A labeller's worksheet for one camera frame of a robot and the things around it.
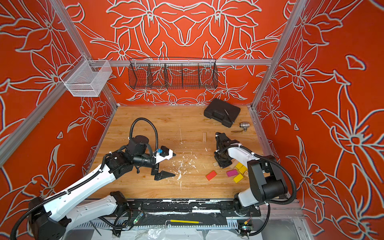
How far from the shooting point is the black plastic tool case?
1.06m

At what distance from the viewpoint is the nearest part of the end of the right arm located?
2.16 feet

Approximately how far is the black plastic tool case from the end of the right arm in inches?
12.7
